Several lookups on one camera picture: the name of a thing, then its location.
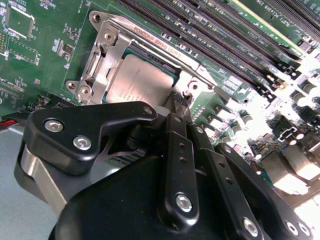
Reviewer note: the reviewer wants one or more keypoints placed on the metal CPU socket cover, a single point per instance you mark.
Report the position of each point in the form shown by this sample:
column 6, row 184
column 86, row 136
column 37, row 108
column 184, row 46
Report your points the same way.
column 107, row 63

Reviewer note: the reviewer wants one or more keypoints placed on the silver CPU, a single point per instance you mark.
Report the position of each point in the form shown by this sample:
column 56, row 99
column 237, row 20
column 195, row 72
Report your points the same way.
column 142, row 80

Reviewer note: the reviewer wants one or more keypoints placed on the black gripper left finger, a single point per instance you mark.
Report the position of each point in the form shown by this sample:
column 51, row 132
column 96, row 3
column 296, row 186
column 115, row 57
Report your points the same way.
column 75, row 121

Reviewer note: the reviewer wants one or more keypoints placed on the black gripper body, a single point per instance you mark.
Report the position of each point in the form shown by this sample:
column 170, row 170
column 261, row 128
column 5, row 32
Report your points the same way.
column 112, row 210

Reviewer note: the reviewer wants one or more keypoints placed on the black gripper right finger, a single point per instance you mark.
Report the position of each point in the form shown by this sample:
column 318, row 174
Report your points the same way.
column 207, row 152

